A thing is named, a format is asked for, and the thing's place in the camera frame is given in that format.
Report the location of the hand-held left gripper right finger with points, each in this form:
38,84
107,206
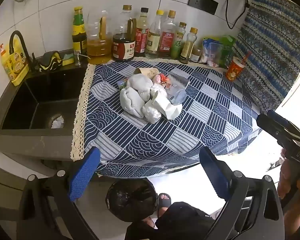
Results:
212,170

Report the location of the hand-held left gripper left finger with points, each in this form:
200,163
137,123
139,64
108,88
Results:
85,172

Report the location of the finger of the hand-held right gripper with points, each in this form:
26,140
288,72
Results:
267,125
280,118

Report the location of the trash bin with black bag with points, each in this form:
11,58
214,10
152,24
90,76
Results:
131,200

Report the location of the white paper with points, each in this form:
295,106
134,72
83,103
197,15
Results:
170,108

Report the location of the small plastic-wrapped white wad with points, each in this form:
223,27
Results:
152,113

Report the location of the large plastic-wrapped white wad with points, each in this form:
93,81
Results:
131,102

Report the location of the clear plastic cup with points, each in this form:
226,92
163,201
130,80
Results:
177,91

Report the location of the small colourful packet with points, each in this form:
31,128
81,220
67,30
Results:
122,83

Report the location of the small white tissue wad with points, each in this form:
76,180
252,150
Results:
158,89

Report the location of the white cloth wad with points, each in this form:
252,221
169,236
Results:
140,83

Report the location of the red white wrapper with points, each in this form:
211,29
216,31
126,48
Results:
161,78

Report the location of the brown paper cup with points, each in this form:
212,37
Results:
146,72

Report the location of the person's right forearm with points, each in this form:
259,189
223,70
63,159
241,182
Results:
298,227

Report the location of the white wad in drain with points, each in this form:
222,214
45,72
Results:
57,123

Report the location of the person's right foot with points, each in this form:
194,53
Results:
163,201

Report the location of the person's foot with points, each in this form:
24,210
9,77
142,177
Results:
147,222
163,201

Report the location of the blue patterned tablecloth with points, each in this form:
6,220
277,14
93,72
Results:
165,135

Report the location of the black kitchen sink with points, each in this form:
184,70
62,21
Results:
27,145

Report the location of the red paper cup with straw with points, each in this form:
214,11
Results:
235,70

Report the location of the blue patterned curtain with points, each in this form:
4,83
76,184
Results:
272,42

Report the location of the person's left foot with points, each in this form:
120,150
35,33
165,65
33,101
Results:
147,222

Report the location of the green plastic bag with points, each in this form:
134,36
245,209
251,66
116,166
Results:
228,46

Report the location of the blue white plastic bag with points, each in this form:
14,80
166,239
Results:
212,51

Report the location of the small glass jar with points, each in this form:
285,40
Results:
195,54

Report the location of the olive label oil bottle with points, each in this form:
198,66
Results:
188,46

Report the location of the yellow green sponge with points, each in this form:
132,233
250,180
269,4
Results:
68,59

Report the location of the metal soap pump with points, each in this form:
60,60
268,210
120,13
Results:
78,57

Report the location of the black yellow cloth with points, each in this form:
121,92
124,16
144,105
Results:
50,61

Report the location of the green label oil bottle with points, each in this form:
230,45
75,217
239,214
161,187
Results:
178,42

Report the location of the yellow dish soap bottle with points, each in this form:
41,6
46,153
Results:
15,62

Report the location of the clear cooking oil jug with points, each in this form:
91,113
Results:
98,42

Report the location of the clear bottle red label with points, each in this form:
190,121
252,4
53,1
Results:
168,38

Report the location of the dark soy sauce jug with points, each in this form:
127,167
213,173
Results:
123,45

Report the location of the green label sauce bottle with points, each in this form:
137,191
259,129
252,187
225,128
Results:
79,30

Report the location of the clear bottle beige label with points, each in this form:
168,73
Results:
153,38

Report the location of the black cap red label bottle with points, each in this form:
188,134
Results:
141,35

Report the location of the black faucet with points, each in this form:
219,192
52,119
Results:
16,33

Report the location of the black wall socket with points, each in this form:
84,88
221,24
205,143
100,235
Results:
202,2

